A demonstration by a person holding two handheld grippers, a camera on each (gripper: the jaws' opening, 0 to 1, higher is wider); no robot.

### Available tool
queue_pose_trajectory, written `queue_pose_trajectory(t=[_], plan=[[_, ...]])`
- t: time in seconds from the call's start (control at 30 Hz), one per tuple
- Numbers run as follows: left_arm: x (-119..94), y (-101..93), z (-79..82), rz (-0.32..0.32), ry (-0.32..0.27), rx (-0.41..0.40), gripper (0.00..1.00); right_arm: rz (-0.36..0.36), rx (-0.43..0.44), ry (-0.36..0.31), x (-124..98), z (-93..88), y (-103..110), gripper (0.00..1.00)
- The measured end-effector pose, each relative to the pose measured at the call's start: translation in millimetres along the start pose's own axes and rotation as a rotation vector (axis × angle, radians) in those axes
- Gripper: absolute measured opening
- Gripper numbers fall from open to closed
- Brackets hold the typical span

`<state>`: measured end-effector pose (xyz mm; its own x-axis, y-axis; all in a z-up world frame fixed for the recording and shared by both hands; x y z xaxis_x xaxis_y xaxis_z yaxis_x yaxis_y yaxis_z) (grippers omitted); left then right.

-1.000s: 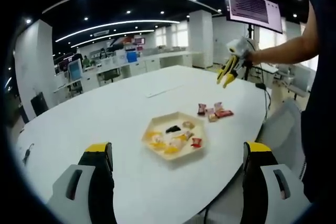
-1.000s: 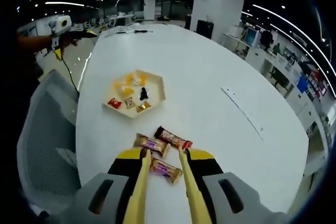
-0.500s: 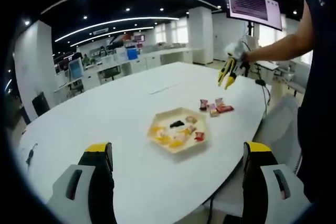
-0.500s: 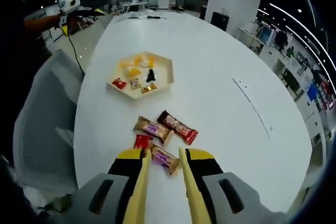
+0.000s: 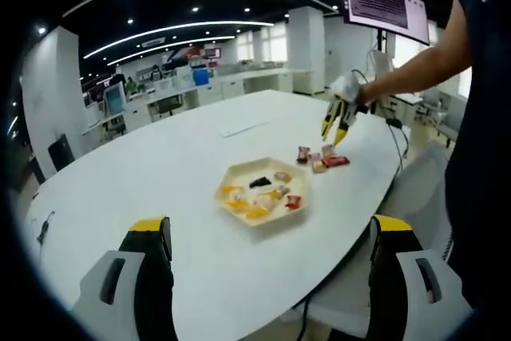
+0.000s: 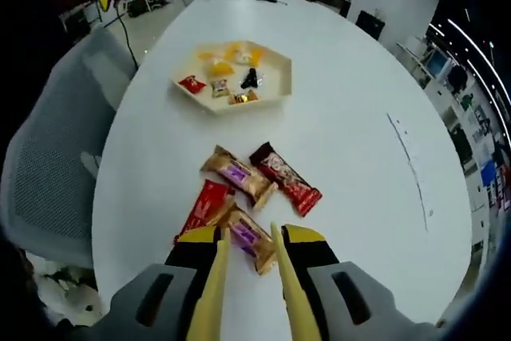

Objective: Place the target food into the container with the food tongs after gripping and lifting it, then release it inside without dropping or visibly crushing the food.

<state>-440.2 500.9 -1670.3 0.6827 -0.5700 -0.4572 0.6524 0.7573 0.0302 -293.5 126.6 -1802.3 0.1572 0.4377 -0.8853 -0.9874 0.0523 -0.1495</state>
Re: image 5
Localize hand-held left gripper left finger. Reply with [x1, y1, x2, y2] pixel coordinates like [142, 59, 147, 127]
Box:
[70, 216, 179, 341]

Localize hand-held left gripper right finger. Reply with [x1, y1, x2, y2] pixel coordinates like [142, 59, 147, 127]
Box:
[366, 215, 476, 341]

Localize red food bar packet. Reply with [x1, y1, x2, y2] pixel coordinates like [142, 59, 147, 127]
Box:
[321, 156, 351, 169]

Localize cream hexagonal container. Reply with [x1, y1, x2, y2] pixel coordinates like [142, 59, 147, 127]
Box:
[213, 156, 313, 228]

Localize black monitor stand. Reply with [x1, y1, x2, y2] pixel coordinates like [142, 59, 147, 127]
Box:
[373, 29, 394, 117]

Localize white side desk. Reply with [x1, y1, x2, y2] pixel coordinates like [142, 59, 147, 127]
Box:
[389, 91, 424, 126]

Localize large screen monitor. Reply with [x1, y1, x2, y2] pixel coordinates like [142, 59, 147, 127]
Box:
[341, 0, 431, 46]

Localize white flat strip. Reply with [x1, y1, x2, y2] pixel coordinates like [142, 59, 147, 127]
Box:
[218, 117, 280, 138]

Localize row of white office desks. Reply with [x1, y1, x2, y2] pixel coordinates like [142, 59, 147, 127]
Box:
[81, 67, 316, 138]

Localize grey office chair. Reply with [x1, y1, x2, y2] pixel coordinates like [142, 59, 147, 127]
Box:
[437, 97, 468, 146]

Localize person's dark shirt torso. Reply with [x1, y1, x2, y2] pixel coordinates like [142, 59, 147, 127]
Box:
[442, 0, 510, 310]

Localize blue box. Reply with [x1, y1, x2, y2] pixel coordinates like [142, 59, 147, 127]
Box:
[192, 68, 212, 86]

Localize white storage box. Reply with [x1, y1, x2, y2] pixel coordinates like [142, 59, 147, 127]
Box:
[173, 71, 194, 89]

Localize black office chair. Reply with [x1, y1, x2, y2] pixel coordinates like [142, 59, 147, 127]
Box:
[153, 95, 184, 118]

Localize teal screen monitor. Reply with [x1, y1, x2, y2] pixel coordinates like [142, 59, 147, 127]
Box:
[103, 81, 128, 113]

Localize white square pillar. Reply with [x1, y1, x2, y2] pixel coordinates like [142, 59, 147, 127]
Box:
[19, 25, 87, 176]

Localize black plug cable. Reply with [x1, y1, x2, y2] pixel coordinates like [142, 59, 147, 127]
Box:
[35, 209, 56, 244]

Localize red white wall banner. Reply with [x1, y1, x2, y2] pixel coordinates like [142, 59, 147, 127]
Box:
[161, 46, 204, 69]

